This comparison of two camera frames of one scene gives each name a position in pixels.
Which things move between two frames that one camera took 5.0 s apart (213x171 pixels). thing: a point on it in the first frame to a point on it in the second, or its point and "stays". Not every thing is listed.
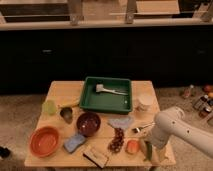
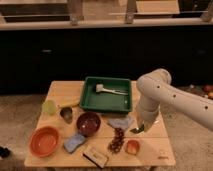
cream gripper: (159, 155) to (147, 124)
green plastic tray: (107, 95) stays
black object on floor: (4, 152) stays
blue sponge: (74, 142) stays
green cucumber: (149, 150) to (137, 130)
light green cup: (49, 107) stays
